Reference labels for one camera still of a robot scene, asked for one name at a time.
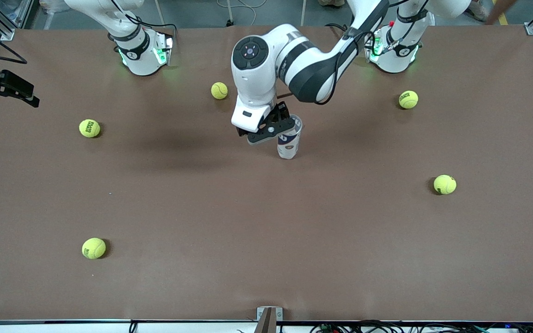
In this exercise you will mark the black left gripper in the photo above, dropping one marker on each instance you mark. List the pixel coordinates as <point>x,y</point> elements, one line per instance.
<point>279,112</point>

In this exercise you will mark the clear tennis ball can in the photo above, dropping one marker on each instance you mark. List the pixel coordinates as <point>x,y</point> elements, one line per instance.
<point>289,145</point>

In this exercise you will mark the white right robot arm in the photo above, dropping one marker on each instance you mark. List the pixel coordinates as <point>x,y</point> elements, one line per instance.
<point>139,55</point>

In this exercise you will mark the bare person forearm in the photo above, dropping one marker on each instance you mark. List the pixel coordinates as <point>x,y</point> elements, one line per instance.
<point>500,10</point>

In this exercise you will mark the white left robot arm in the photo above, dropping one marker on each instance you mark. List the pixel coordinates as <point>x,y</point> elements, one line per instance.
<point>312,74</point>

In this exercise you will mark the yellow tennis ball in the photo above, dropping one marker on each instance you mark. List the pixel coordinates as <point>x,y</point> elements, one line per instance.
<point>408,99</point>
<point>219,90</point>
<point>89,128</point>
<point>445,184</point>
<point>94,248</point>

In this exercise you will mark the white metal stand leg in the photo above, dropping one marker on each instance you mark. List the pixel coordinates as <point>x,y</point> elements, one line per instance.
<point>228,11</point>
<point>303,11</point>

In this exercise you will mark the metal base connector plate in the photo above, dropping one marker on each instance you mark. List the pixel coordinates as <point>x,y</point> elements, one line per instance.
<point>164,48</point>
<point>377,48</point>

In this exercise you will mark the beige shoe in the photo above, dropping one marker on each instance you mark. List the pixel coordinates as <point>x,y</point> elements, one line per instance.
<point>330,3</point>

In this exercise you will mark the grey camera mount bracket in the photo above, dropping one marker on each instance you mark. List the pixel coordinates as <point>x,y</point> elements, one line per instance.
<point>269,319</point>

